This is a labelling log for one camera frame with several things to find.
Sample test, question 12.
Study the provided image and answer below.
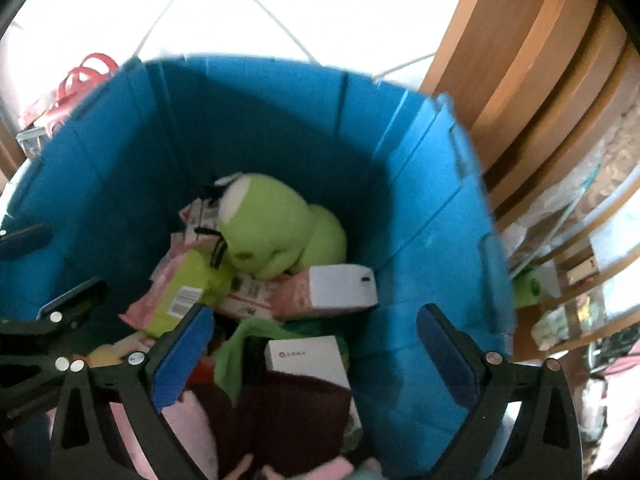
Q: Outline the green plush toy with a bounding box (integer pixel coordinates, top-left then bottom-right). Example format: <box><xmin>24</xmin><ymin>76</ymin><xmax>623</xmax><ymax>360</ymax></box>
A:
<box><xmin>200</xmin><ymin>172</ymin><xmax>349</xmax><ymax>281</ymax></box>

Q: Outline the green cloth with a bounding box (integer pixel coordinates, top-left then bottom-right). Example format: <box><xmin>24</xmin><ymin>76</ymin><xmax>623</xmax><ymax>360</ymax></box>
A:
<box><xmin>215</xmin><ymin>319</ymin><xmax>283</xmax><ymax>403</ymax></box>

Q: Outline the pink cloth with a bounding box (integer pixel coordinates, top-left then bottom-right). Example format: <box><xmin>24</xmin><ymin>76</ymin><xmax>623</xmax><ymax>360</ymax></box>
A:
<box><xmin>111</xmin><ymin>394</ymin><xmax>221</xmax><ymax>480</ymax></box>

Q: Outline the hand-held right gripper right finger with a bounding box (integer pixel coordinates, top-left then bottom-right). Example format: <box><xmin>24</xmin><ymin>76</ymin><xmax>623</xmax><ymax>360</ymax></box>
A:
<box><xmin>416</xmin><ymin>302</ymin><xmax>584</xmax><ymax>480</ymax></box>

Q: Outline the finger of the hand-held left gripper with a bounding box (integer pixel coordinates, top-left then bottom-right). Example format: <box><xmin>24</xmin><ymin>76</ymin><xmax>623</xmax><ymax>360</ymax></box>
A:
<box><xmin>0</xmin><ymin>224</ymin><xmax>54</xmax><ymax>261</ymax></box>
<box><xmin>0</xmin><ymin>277</ymin><xmax>109</xmax><ymax>411</ymax></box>

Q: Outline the green item on shelf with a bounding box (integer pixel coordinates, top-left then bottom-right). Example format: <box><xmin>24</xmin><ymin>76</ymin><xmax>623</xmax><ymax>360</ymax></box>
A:
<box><xmin>512</xmin><ymin>267</ymin><xmax>545</xmax><ymax>309</ymax></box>

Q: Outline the pink and green packet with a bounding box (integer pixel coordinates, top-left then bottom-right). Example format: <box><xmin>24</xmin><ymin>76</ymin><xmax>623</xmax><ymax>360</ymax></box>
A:
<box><xmin>119</xmin><ymin>247</ymin><xmax>236</xmax><ymax>339</ymax></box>

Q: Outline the small white box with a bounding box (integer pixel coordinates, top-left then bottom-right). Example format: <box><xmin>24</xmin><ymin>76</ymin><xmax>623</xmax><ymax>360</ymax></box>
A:
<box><xmin>264</xmin><ymin>335</ymin><xmax>351</xmax><ymax>391</ymax></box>

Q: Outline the white and pink box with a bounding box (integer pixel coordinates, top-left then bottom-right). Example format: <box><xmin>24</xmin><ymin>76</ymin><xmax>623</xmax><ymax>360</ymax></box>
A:
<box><xmin>272</xmin><ymin>263</ymin><xmax>379</xmax><ymax>319</ymax></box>

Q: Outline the red gift bag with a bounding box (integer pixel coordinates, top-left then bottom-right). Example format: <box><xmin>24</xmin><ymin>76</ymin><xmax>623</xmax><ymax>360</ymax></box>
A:
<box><xmin>19</xmin><ymin>53</ymin><xmax>121</xmax><ymax>132</ymax></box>

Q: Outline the red and white carton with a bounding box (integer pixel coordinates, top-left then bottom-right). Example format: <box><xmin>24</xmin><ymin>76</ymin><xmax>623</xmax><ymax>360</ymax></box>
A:
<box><xmin>215</xmin><ymin>274</ymin><xmax>287</xmax><ymax>321</ymax></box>
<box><xmin>179</xmin><ymin>198</ymin><xmax>222</xmax><ymax>242</ymax></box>

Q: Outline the maroon cloth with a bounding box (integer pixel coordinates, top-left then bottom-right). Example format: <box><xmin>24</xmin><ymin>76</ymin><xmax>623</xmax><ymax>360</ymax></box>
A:
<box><xmin>195</xmin><ymin>374</ymin><xmax>354</xmax><ymax>477</ymax></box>

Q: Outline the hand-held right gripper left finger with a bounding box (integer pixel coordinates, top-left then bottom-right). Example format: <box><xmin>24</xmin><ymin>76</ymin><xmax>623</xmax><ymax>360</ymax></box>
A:
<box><xmin>50</xmin><ymin>303</ymin><xmax>221</xmax><ymax>480</ymax></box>

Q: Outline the clear glass jar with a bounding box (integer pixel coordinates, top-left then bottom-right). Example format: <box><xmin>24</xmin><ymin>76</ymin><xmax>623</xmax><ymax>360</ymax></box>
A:
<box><xmin>15</xmin><ymin>125</ymin><xmax>51</xmax><ymax>161</ymax></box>

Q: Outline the clear plastic bag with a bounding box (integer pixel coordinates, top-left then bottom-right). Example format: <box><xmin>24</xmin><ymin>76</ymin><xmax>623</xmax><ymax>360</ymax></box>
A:
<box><xmin>500</xmin><ymin>157</ymin><xmax>603</xmax><ymax>263</ymax></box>

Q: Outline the wooden chair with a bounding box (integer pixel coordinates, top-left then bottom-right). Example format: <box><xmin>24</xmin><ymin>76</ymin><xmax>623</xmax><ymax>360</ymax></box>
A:
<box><xmin>419</xmin><ymin>0</ymin><xmax>640</xmax><ymax>363</ymax></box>

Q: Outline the blue cloth piece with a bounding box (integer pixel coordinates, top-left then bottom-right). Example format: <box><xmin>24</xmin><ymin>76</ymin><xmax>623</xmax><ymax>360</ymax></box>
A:
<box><xmin>0</xmin><ymin>52</ymin><xmax>518</xmax><ymax>480</ymax></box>

